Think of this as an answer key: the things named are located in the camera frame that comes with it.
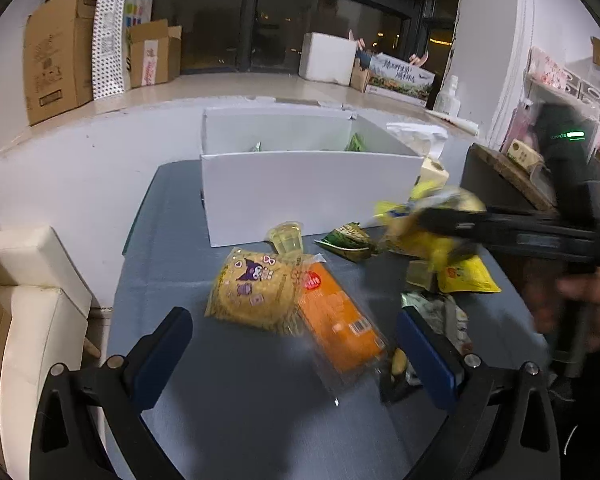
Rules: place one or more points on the white colourful paper bag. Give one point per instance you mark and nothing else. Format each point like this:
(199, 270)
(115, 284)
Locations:
(139, 7)

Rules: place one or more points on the polka dot paper bag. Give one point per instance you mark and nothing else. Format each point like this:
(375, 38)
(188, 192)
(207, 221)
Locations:
(109, 40)

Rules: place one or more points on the small open cardboard box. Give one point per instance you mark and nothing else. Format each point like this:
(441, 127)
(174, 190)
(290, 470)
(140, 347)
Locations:
(152, 55)

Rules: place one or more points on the pale yellow tissue box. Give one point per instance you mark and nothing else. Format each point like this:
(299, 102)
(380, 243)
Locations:
(434, 174)

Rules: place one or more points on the white crumpled plastic bag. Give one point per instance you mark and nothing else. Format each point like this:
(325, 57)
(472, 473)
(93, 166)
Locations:
(417, 135)

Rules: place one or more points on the cream leather sofa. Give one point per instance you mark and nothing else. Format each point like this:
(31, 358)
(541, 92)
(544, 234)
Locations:
(25, 310)

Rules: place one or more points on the yellow cartoon pastry packet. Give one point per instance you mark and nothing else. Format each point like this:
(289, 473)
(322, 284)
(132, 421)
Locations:
(255, 285)

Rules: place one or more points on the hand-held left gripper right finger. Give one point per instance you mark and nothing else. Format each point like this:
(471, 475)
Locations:
(424, 355)

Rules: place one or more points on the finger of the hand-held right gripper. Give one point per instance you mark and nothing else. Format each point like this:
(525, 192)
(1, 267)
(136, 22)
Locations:
(460, 222)

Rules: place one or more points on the dark snack packet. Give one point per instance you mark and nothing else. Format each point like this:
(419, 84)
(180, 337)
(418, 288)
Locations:
(397, 375)

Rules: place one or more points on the clear jelly cup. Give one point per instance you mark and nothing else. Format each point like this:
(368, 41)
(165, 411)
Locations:
(286, 240)

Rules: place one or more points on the large cardboard box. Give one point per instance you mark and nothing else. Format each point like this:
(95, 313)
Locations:
(55, 60)

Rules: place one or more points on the green snack packet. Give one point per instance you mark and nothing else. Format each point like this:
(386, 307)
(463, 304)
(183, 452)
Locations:
(347, 242)

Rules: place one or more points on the white storage box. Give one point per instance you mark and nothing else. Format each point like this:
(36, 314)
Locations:
(305, 190)

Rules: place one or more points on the printed landscape carton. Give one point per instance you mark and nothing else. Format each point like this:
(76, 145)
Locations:
(400, 80)

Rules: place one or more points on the yellow snack packet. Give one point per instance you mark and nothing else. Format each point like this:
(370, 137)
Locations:
(462, 272)

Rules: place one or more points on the silver snack packet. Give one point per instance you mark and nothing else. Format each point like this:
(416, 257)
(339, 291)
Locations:
(442, 312)

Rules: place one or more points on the white drawer organiser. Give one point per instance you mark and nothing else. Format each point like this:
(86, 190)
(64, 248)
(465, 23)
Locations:
(587, 87)

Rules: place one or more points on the small brown carton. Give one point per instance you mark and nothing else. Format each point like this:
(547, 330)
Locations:
(359, 76)

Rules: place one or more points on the orange snack packet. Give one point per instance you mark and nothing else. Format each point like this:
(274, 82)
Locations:
(337, 317)

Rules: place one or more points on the white foam box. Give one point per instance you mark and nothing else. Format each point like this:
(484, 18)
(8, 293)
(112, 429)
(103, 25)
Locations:
(327, 57)

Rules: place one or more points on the small yellow box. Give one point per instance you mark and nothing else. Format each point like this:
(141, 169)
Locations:
(524, 154)

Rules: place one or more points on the pink printed carton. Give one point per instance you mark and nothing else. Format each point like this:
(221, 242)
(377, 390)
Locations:
(547, 69)

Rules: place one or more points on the white plastic bottle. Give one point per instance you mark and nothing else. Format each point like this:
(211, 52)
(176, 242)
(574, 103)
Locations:
(447, 100)

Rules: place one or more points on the dark window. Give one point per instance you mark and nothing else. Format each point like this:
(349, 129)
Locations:
(280, 25)

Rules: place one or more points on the dark wooden side table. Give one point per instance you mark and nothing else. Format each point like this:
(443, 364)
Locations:
(505, 185)

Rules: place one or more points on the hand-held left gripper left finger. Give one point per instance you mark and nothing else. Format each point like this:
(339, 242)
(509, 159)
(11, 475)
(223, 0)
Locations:
(156, 349)

